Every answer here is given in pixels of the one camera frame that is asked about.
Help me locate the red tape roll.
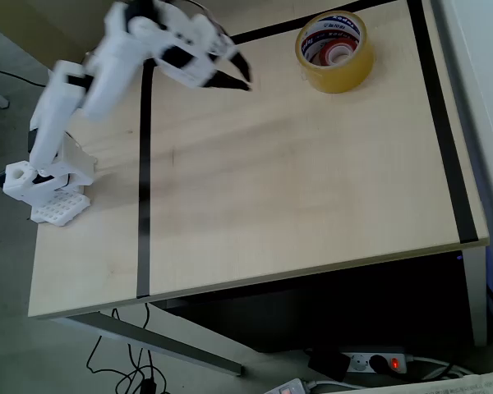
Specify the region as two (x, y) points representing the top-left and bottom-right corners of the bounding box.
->
(311, 40), (355, 67)

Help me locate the large yellow tape roll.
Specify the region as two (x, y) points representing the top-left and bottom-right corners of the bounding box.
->
(294, 10), (374, 94)

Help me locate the grey slanted table leg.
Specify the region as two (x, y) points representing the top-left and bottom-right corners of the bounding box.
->
(52, 310), (245, 377)

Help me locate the black power adapter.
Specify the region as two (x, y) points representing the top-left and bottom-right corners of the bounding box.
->
(307, 348), (352, 383)

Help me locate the small white power strip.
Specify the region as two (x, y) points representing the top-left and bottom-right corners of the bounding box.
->
(264, 378), (310, 394)

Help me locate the black round plug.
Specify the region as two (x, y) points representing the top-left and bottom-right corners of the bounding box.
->
(368, 354), (389, 376)

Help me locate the grey upright table leg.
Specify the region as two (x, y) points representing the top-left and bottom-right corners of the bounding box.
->
(461, 245), (489, 348)

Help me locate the white printed paper sheet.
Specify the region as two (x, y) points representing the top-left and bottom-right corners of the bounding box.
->
(340, 368), (493, 394)

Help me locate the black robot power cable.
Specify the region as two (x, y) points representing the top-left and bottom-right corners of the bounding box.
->
(0, 66), (50, 88)

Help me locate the white perforated base plate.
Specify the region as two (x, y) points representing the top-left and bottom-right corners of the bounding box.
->
(30, 187), (91, 227)

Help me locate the thin black floor cable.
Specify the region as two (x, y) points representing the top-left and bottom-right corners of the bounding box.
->
(111, 302), (169, 394)
(85, 335), (149, 394)

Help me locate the white power strip red switch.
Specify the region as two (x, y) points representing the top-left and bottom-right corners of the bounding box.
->
(339, 347), (408, 375)

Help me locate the grey power cord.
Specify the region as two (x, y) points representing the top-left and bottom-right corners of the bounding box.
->
(306, 378), (369, 392)

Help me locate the white power cord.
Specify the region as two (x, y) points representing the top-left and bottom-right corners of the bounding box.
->
(405, 354), (476, 382)

